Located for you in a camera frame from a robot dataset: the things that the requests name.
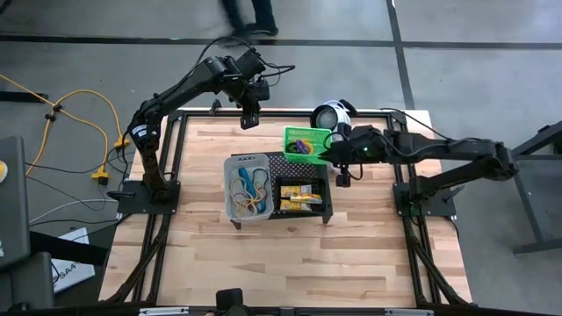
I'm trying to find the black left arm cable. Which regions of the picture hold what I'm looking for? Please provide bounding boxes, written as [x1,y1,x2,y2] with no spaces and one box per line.
[188,35,296,89]

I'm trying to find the person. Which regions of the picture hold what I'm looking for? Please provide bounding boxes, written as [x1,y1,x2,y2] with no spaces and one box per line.
[219,0,280,40]

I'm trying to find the black strap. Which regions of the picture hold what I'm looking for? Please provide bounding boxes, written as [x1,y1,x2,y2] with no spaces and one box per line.
[28,230,110,268]

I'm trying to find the white paper box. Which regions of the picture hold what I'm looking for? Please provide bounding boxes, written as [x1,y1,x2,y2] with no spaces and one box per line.
[50,226,97,294]

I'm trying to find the black floor cable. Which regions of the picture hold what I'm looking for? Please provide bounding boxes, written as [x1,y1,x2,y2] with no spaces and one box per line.
[24,148,128,203]

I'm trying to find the packet with yellow green print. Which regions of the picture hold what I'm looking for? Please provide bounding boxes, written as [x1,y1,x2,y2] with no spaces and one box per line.
[279,184,313,198]

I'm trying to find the green plastic basket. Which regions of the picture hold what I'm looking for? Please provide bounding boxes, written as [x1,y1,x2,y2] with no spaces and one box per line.
[283,126,333,166]

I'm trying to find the yellow cable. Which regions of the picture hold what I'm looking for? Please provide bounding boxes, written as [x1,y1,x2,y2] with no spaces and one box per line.
[0,73,133,185]

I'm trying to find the black looped wrist cable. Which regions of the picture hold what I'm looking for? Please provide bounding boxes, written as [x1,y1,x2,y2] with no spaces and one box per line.
[322,131,365,182]

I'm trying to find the rubber bands and coils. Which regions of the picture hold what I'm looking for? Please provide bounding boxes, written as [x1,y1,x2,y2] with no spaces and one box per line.
[229,175,263,219]

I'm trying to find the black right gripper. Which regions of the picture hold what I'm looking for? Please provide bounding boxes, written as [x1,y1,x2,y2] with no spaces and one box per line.
[319,125,390,167]

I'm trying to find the white cylindrical appliance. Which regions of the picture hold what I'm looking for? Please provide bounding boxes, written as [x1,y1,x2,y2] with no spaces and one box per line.
[309,98,359,135]

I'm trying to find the thin yellow rubber band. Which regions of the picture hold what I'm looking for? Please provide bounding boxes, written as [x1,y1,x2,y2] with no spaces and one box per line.
[243,186,269,212]

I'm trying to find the grey metal stand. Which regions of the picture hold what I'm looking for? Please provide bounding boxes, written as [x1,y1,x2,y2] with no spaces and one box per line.
[511,120,562,256]

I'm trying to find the black floor bar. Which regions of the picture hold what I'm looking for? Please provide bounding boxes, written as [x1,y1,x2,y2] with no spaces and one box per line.
[0,90,49,104]

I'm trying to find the black hanging cable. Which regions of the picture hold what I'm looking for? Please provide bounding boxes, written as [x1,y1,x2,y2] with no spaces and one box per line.
[379,107,458,142]

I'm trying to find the grey floor cable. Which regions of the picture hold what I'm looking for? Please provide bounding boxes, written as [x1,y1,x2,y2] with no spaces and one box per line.
[28,197,120,225]

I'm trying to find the white plastic bin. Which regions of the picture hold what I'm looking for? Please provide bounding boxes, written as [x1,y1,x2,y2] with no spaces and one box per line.
[223,153,276,223]

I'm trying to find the black plastic basket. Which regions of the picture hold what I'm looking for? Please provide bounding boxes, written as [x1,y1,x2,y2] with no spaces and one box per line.
[271,175,329,217]

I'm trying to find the black perforated metal riser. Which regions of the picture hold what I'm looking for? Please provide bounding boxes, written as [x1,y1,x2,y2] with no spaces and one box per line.
[230,150,335,230]

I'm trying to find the silver metal bracket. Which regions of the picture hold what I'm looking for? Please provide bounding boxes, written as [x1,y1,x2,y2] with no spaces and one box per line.
[384,308,435,316]
[139,306,190,316]

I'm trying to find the dark grey box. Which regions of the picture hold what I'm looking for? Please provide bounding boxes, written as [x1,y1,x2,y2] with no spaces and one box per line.
[0,252,56,311]

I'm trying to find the staples packet yellow green print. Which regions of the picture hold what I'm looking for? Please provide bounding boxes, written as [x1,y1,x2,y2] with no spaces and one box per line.
[279,195,324,212]

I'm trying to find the right wrist camera housing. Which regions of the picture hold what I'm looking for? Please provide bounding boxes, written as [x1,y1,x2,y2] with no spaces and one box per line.
[335,165,353,189]

